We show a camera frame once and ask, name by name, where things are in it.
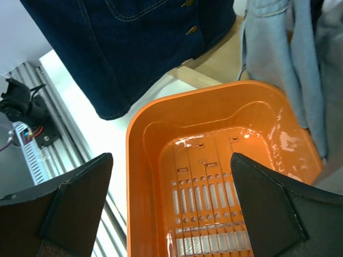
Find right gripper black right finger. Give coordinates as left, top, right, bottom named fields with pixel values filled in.
left=230, top=153, right=342, bottom=256

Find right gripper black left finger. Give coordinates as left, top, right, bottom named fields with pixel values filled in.
left=1, top=153, right=113, bottom=256

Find wooden clothes rack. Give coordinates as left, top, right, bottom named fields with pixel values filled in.
left=168, top=16, right=249, bottom=89

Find aluminium mounting rail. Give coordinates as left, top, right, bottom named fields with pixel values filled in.
left=5, top=62, right=127, bottom=256

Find orange plastic basket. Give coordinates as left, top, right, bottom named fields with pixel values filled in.
left=126, top=80, right=323, bottom=256

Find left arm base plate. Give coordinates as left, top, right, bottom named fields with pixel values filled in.
left=1, top=78, right=61, bottom=148

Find light denim jacket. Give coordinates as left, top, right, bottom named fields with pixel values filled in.
left=241, top=1, right=327, bottom=158

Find dark blue denim skirt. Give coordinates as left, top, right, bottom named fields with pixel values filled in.
left=22, top=0, right=236, bottom=120

